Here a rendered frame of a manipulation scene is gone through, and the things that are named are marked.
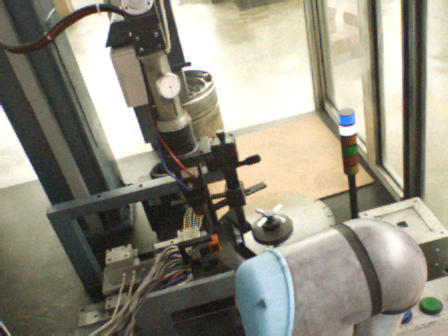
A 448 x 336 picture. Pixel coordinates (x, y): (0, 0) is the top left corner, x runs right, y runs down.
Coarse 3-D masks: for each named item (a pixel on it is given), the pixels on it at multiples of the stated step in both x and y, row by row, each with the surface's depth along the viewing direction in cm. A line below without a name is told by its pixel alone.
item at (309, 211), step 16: (288, 192) 142; (256, 208) 139; (272, 208) 137; (288, 208) 136; (304, 208) 135; (320, 208) 134; (224, 224) 135; (304, 224) 129; (320, 224) 128; (224, 240) 129; (240, 240) 128; (256, 240) 127; (288, 240) 125; (224, 256) 124; (240, 256) 123
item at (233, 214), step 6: (234, 210) 128; (240, 210) 120; (228, 216) 127; (234, 216) 126; (240, 216) 121; (234, 222) 124; (240, 222) 122; (246, 222) 123; (234, 228) 130; (240, 228) 123; (246, 228) 122; (234, 234) 129
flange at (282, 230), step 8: (280, 216) 132; (288, 216) 132; (256, 224) 131; (264, 224) 128; (280, 224) 129; (288, 224) 129; (256, 232) 128; (264, 232) 127; (272, 232) 127; (280, 232) 127; (288, 232) 126; (264, 240) 125; (272, 240) 125; (280, 240) 126
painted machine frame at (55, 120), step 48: (0, 0) 129; (48, 0) 150; (0, 48) 138; (48, 48) 140; (0, 96) 144; (48, 96) 147; (48, 144) 155; (96, 144) 164; (48, 192) 163; (96, 192) 168; (144, 192) 139
